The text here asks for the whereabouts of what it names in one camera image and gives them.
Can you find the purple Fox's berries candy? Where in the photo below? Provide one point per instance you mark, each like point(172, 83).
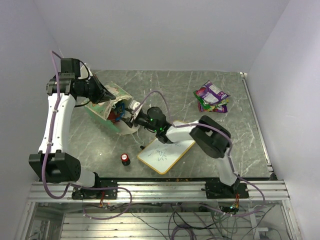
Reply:
point(217, 108)

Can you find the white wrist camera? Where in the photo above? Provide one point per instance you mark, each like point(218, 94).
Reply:
point(85, 72)
point(134, 109)

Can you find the blue M&M's candy bag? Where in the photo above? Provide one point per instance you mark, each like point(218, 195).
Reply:
point(119, 110)

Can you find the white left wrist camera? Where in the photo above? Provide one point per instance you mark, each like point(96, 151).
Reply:
point(85, 72)

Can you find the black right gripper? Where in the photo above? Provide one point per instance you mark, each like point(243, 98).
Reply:
point(134, 120)

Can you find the small yellow-framed whiteboard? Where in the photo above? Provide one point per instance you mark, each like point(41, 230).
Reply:
point(161, 157)

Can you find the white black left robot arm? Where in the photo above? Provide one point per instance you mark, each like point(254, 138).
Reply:
point(52, 163)

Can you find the aluminium frame rail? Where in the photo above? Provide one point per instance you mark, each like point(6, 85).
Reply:
point(165, 192)

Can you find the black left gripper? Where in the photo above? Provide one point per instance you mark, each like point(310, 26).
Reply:
point(102, 93)

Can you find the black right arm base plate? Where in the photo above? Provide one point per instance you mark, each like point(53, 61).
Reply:
point(217, 190)

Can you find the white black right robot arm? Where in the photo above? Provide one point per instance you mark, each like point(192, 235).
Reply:
point(211, 137)

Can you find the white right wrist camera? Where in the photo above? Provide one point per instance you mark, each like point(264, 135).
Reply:
point(134, 109)

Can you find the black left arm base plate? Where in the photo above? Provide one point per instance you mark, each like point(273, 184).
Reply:
point(106, 190)

